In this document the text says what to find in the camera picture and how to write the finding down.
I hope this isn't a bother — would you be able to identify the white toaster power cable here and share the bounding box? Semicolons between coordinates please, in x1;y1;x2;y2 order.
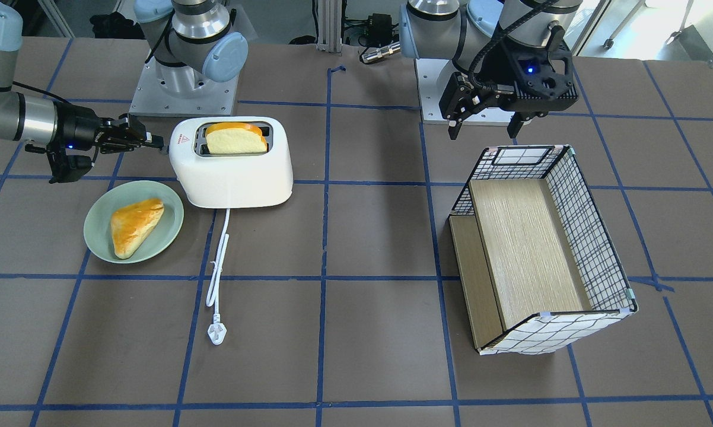
206;208;231;346

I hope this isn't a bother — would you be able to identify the white two-slot toaster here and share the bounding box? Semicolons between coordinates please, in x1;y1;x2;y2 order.
168;116;292;209

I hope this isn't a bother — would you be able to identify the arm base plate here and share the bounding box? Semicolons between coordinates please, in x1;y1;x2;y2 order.
415;58;517;126
129;58;239;118

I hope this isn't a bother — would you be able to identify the aluminium frame post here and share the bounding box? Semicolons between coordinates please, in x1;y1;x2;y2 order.
313;0;345;56

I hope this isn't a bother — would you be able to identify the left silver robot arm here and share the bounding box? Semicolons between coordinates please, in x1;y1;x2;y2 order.
399;1;581;140

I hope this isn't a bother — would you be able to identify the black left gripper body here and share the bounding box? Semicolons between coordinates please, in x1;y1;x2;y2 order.
438;40;579;120

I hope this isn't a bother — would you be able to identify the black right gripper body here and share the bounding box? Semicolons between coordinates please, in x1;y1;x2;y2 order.
26;103;149;184

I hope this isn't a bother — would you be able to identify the bread slice in toaster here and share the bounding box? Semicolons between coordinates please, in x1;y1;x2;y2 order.
205;122;269;155

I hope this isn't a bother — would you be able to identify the green round plate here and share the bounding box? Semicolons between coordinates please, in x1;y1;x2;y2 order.
84;181;184;264

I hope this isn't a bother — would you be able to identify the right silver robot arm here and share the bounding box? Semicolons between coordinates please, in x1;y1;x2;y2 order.
0;1;250;184

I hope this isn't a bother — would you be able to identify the grid-patterned wire storage box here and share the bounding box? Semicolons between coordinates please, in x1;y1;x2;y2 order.
448;144;638;356

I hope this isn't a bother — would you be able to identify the triangular golden pastry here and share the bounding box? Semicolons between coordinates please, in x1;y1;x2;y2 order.
110;197;164;259

